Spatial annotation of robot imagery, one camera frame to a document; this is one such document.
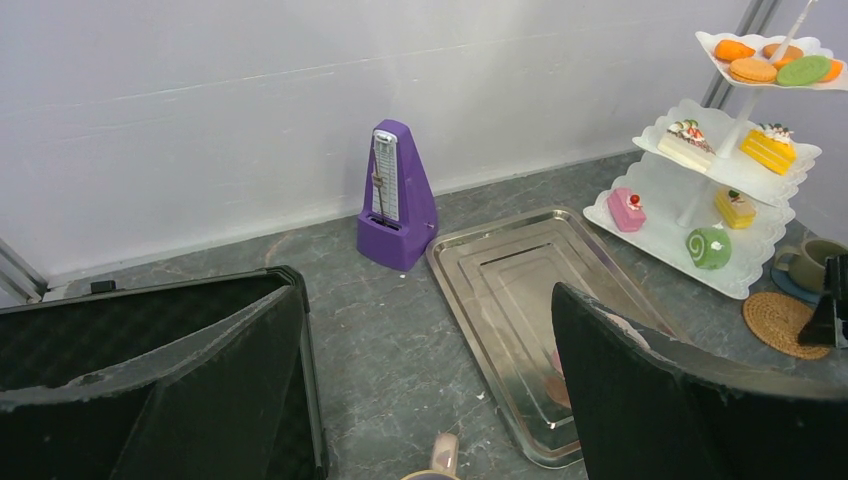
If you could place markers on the pink steel tongs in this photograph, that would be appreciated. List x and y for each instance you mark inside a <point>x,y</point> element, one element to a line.
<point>555,384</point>

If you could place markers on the blue smiley coaster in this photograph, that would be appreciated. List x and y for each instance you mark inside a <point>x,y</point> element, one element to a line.
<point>785,283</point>

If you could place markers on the purple metronome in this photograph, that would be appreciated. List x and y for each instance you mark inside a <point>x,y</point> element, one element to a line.
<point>399,216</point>

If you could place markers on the steel serving tray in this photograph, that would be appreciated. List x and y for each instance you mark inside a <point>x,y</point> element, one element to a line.
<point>497,279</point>

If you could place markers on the orange fish cake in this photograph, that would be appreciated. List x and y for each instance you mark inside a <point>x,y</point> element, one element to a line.
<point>836,68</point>
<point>728,50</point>

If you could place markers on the small grey-green mug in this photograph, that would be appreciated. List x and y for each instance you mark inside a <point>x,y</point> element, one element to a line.
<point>805,264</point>

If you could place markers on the green macaron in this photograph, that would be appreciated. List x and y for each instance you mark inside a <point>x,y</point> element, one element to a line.
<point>804,71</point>

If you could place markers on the white three-tier cake stand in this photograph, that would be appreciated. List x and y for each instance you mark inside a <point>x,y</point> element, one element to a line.
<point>680,197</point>

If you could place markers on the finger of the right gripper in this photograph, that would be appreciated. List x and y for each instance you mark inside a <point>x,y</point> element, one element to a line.
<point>827,326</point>

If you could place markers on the black poker chip case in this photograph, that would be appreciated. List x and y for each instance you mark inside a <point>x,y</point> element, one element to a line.
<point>132,318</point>

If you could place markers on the yellow rectangular cake bar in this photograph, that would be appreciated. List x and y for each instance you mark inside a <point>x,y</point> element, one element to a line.
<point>736,210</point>

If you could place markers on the pink mug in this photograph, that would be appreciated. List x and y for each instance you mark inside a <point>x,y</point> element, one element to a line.
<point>443,460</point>

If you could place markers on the woven brown coaster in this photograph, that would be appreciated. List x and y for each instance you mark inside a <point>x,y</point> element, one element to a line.
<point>777,320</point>

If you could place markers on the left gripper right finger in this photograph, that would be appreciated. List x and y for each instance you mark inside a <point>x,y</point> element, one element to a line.
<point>650,406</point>

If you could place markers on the pink cake piece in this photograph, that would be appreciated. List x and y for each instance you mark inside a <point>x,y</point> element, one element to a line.
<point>626,210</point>

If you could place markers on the yellow cake slice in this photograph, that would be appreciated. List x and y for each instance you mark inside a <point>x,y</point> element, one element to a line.
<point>770,144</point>

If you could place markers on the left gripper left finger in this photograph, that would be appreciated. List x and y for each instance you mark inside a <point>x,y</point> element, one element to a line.
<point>166,404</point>

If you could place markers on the layered strawberry cake slice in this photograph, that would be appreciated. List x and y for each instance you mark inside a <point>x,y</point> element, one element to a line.
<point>685,143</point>

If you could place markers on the green swirl roll cake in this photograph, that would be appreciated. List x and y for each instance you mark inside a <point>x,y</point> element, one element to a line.
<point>709,248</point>

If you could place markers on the orange sandwich cookie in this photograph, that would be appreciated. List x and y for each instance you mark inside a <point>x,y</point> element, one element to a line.
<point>752,71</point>

